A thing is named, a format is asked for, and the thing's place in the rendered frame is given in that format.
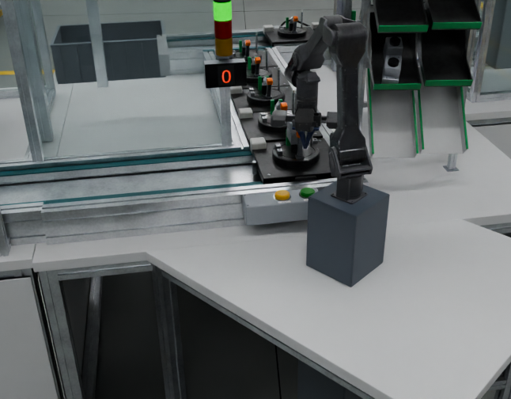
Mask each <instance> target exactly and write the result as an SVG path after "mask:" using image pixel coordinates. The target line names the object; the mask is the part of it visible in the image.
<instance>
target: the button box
mask: <svg viewBox="0 0 511 399"><path fill-rule="evenodd" d="M288 192H289V193H290V197H289V199H284V200H281V199H276V198H275V196H274V194H275V193H276V192H265V193H256V194H247V195H242V210H243V216H244V221H245V223H246V226H252V225H260V224H268V223H277V222H292V221H301V220H308V197H303V196H301V189H298V190H289V191H288Z"/></svg>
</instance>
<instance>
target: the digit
mask: <svg viewBox="0 0 511 399"><path fill-rule="evenodd" d="M230 85H235V84H234V65H227V66H218V86H230Z"/></svg>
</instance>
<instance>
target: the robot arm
mask: <svg viewBox="0 0 511 399"><path fill-rule="evenodd" d="M367 38H368V33H367V29H366V27H365V26H363V25H362V23H361V22H358V21H353V20H351V19H347V18H345V17H344V16H341V15H339V14H337V15H328V16H323V17H321V18H320V21H319V24H318V26H317V27H316V30H315V31H314V33H313V34H312V35H311V37H310V38H309V40H308V42H306V43H304V44H301V45H299V46H298V47H297V48H296V49H295V50H294V52H293V54H292V57H291V59H290V61H289V63H288V66H287V67H286V69H285V71H284V75H285V78H286V80H287V81H289V82H290V83H291V84H292V85H293V86H294V87H296V88H297V94H296V112H295V115H287V110H274V111H273V112H272V115H271V126H272V127H282V126H284V125H285V123H286V122H292V124H293V126H292V129H293V130H296V131H297V132H298V134H299V135H300V138H301V142H302V145H303V147H304V149H307V147H308V144H309V141H310V139H311V137H312V135H313V133H314V132H315V131H318V130H319V129H320V126H321V123H323V124H326V126H327V127H328V128H329V129H336V130H335V132H332V133H331V134H330V136H329V137H330V148H329V152H328V157H329V165H330V170H331V176H332V177H336V178H337V187H336V191H335V192H333V193H332V194H331V196H332V197H334V198H336V199H338V200H342V201H344V202H346V203H349V204H355V203H357V202H358V201H359V200H361V199H362V198H364V197H366V196H367V195H368V193H367V192H363V191H362V189H363V179H364V175H366V174H371V173H372V171H373V166H372V162H371V160H370V156H369V152H368V149H367V146H366V142H365V137H364V135H363V134H362V133H361V131H360V130H359V128H358V64H359V62H360V60H361V58H362V56H363V55H364V54H365V48H366V41H367ZM327 48H328V50H329V53H330V55H331V57H332V58H333V59H334V61H335V63H336V79H337V112H327V115H326V116H322V115H321V112H317V103H318V83H319V82H320V77H319V76H318V75H317V73H316V72H312V71H310V70H311V69H319V68H321V67H322V65H323V63H324V60H325V58H324V52H325V51H326V50H327ZM306 131H307V132H308V133H307V138H306V142H305V132H306ZM357 163H361V164H359V165H352V164H357ZM342 165H349V166H344V167H340V166H342Z"/></svg>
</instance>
